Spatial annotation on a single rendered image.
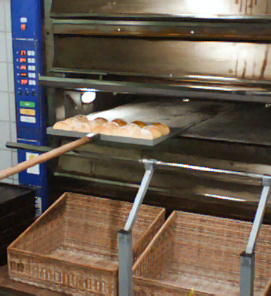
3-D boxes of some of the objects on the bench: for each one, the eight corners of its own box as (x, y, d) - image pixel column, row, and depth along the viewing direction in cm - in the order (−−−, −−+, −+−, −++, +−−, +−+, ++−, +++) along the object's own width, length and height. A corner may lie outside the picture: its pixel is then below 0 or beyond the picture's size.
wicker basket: (67, 243, 339) (65, 190, 334) (168, 264, 313) (168, 207, 307) (5, 280, 298) (2, 221, 292) (116, 307, 271) (115, 243, 266)
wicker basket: (172, 265, 311) (172, 208, 305) (294, 289, 285) (296, 227, 280) (123, 311, 269) (122, 246, 263) (260, 343, 243) (262, 273, 237)
